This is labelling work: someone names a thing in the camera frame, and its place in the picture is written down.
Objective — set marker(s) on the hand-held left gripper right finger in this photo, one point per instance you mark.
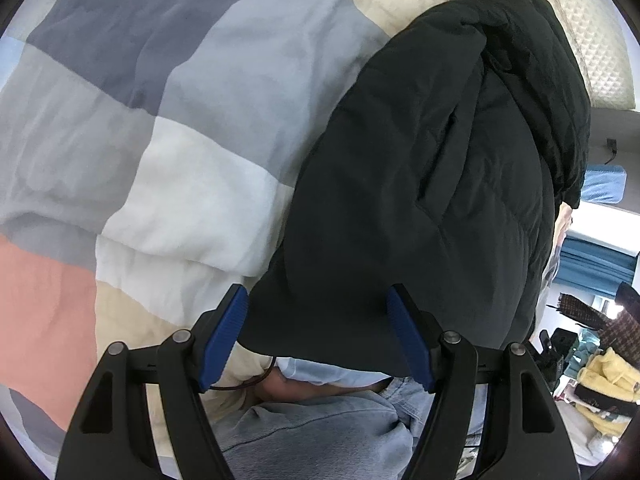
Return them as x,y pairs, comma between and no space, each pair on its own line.
410,345

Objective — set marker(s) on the person's light blue shirt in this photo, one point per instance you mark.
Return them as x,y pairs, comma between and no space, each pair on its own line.
325,372

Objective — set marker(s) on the blue curtain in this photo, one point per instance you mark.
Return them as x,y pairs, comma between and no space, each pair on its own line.
600,265

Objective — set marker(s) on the checkered pastel quilt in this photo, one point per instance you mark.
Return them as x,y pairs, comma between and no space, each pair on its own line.
150,110

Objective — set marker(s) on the person's blue jeans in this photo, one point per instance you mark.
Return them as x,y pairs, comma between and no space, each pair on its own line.
325,432

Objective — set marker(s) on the black stand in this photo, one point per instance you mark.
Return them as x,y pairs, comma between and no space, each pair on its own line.
555,355

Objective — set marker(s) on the yellow fleece clothes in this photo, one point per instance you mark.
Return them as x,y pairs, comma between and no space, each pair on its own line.
607,370

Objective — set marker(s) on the teal cloth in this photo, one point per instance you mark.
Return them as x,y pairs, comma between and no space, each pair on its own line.
582,355

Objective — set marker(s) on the black puffer jacket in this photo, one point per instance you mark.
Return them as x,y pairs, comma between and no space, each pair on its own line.
425,185

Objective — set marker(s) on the wall socket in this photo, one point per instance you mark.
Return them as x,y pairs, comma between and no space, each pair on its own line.
611,145

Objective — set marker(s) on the blue towel on chair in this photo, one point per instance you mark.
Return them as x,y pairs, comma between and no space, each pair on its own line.
605,185

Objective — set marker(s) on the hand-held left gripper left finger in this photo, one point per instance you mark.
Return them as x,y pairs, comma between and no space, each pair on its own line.
225,340

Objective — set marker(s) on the cream quilted headboard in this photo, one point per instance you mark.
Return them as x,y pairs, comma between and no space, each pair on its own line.
600,50

